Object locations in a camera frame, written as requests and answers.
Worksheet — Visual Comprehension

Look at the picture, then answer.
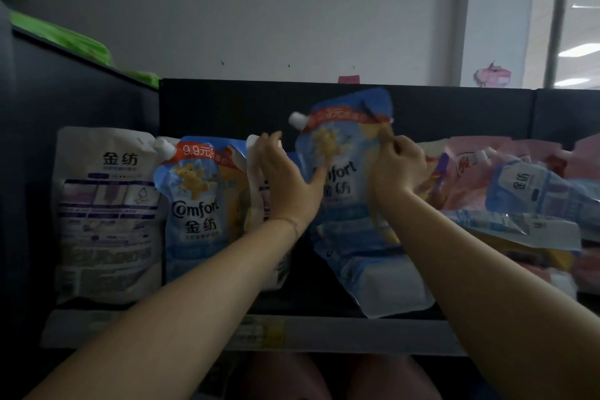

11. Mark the person's left hand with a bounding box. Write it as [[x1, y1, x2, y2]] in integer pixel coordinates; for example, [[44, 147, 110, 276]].
[[252, 131, 328, 239]]

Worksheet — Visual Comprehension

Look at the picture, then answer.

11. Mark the person's right hand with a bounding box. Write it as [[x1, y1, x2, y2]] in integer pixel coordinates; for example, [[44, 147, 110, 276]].
[[370, 126, 428, 208]]

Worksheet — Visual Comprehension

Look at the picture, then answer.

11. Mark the group of Chaoneng floral pouches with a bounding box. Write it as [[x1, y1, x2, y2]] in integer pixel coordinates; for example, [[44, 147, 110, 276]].
[[414, 134, 600, 300]]

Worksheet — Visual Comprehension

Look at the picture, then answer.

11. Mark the dark metal shelf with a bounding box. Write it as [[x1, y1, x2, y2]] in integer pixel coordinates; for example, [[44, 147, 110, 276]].
[[0, 0, 600, 400]]

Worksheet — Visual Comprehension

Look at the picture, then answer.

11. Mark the person's right forearm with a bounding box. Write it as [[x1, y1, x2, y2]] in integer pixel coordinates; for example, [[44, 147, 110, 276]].
[[374, 188, 600, 400]]

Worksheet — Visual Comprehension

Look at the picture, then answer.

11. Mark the person's left forearm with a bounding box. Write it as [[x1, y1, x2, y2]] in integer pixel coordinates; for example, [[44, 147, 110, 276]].
[[26, 219, 301, 400]]

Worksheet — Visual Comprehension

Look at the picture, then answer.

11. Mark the pink bagged item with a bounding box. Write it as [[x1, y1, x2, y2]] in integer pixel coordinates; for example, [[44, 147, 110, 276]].
[[474, 62, 512, 88]]

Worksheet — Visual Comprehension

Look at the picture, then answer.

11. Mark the yellow price label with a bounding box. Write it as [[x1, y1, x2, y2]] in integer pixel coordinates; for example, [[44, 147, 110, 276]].
[[234, 317, 287, 349]]

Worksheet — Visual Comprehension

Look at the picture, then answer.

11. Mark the flat green pack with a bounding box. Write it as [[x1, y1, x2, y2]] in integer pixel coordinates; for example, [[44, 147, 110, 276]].
[[9, 9, 116, 68], [124, 70, 160, 89]]

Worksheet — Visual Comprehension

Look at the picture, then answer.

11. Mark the grey vertical pole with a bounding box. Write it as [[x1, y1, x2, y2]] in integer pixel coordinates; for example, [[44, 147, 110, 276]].
[[543, 0, 575, 89]]

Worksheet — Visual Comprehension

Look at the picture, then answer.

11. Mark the thin chain bracelet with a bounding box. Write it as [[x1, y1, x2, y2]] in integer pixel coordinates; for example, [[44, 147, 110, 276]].
[[271, 216, 301, 241]]

